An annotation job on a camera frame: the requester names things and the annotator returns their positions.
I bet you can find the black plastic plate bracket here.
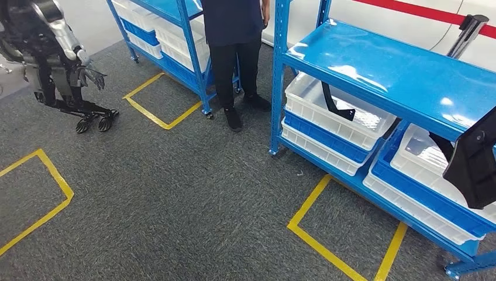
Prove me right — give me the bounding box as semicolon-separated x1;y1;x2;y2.
443;105;496;211

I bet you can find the blue metal shelf rack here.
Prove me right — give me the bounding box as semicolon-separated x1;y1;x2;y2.
105;0;242;120
269;0;496;281

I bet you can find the black curved plastic part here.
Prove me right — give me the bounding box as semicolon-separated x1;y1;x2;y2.
428;132;455;163
321;80;356;122

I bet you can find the person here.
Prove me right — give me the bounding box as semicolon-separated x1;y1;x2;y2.
200;0;272;133

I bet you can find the white plastic crate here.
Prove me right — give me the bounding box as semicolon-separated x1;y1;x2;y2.
281;120;367;177
284;72;397;151
112;0;160;33
389;123;496;225
127;33;164;60
362;172;485;246
154;17;211;74

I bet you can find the white car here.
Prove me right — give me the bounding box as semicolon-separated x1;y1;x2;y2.
261;0;496;74

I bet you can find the yellow floor tape marking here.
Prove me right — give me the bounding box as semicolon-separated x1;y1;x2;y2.
0;149;75;258
287;174;408;281
122;72;204;131

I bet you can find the red barrier belt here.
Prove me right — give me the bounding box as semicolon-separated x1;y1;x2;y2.
350;0;496;40

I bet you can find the silver black humanoid robot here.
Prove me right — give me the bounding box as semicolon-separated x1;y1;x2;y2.
0;0;120;135

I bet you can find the chrome stanchion post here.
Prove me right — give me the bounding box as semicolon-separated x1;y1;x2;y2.
446;14;490;60

